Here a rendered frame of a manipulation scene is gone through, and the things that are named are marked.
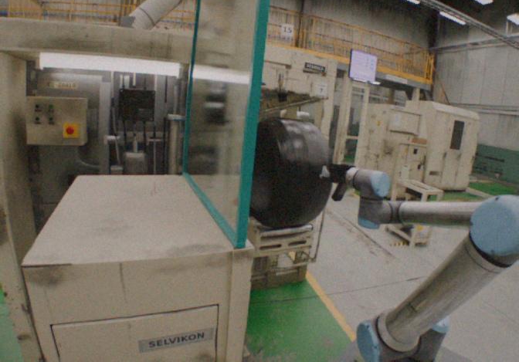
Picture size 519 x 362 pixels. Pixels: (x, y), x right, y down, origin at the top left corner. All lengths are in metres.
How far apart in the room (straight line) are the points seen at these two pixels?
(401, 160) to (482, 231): 5.41
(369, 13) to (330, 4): 2.02
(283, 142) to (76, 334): 1.07
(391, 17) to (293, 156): 13.63
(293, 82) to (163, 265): 1.44
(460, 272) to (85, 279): 0.75
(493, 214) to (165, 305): 0.65
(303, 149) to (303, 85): 0.60
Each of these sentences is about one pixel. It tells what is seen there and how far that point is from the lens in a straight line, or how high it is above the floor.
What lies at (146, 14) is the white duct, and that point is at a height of 1.96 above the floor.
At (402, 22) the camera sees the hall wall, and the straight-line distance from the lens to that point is 15.09.
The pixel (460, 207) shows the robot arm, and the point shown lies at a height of 1.32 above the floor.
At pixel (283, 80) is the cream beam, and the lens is 1.71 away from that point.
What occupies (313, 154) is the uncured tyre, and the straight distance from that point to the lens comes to 1.33.
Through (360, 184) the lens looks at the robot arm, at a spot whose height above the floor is 1.29.
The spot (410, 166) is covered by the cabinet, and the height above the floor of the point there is 0.76.
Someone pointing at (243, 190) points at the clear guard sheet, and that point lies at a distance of 0.48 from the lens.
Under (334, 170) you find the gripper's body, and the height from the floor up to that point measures 1.30.
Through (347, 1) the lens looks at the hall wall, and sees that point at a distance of 13.41.
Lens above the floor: 1.52
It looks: 12 degrees down
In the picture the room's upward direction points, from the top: 6 degrees clockwise
